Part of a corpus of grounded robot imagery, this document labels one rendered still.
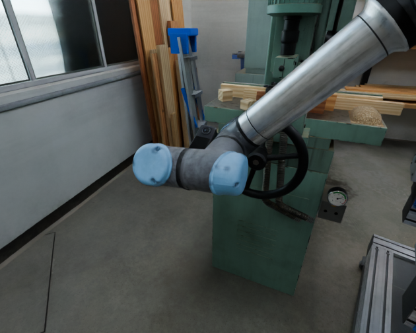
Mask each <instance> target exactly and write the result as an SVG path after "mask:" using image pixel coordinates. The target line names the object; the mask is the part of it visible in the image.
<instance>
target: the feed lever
mask: <svg viewBox="0 0 416 333"><path fill-rule="evenodd" d="M343 2H344V0H339V4H338V7H337V12H336V16H335V21H334V24H333V30H332V31H327V33H326V39H325V42H324V43H326V42H327V41H328V40H329V39H330V38H331V37H332V36H334V35H335V34H336V33H337V32H339V31H337V26H338V23H339V18H340V14H341V10H342V6H343Z"/></svg>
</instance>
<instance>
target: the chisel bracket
mask: <svg viewBox="0 0 416 333"><path fill-rule="evenodd" d="M298 59H299V55H298V54H295V55H278V56H277V57H276V58H275V63H274V68H273V78H281V80H282V79H283V78H285V77H286V76H287V75H288V74H289V73H290V72H291V71H292V70H294V69H295V68H296V67H297V63H298ZM280 65H283V66H284V67H285V69H284V71H279V66H280Z"/></svg>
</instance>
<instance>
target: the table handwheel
mask: <svg viewBox="0 0 416 333"><path fill-rule="evenodd" d="M238 117H239V116H237V117H235V118H233V119H231V120H230V121H229V122H227V123H226V124H225V125H224V126H223V127H222V129H223V128H224V127H225V126H226V125H227V124H229V123H231V122H233V121H234V120H235V119H237V118H238ZM222 129H221V130H222ZM282 131H283V132H284V133H285V134H287V135H288V136H289V138H290V139H291V141H292V142H293V143H294V145H295V147H296V150H297V153H288V154H280V155H268V152H267V149H266V147H265V144H266V142H265V143H264V144H262V145H260V146H259V147H258V148H257V149H255V150H253V151H252V152H251V153H250V154H249V155H248V157H247V159H248V166H249V167H250V168H251V170H250V173H249V176H248V179H247V181H246V186H245V189H244V191H243V192H242V194H244V195H245V196H249V197H251V198H256V199H262V200H269V199H275V198H280V197H282V196H285V195H287V194H289V193H290V192H292V191H293V190H294V189H296V188H297V187H298V186H299V185H300V183H301V182H302V181H303V179H304V177H305V176H306V173H307V170H308V162H309V156H308V150H307V146H306V144H305V142H304V140H303V138H302V136H301V134H300V133H299V132H298V130H297V129H296V128H295V127H294V126H292V125H289V126H287V127H286V128H285V129H283V130H282ZM220 132H221V131H220ZM220 132H219V133H218V134H220ZM282 159H298V167H297V170H296V172H295V175H294V176H293V178H292V179H291V180H290V181H289V182H288V183H287V184H286V185H284V186H282V187H280V188H278V189H275V190H268V191H261V190H254V189H251V188H249V187H250V184H251V182H252V179H253V177H254V175H255V173H256V171H257V170H261V169H263V168H264V167H265V166H266V164H267V162H268V161H276V160H282Z"/></svg>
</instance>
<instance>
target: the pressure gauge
mask: <svg viewBox="0 0 416 333"><path fill-rule="evenodd" d="M337 198H340V199H338V200H337ZM327 199H328V202H329V203H330V204H331V205H332V206H333V207H336V206H343V205H345V204H346V203H347V202H348V196H347V191H346V190H345V189H343V188H341V187H333V188H331V189H329V191H328V196H327Z"/></svg>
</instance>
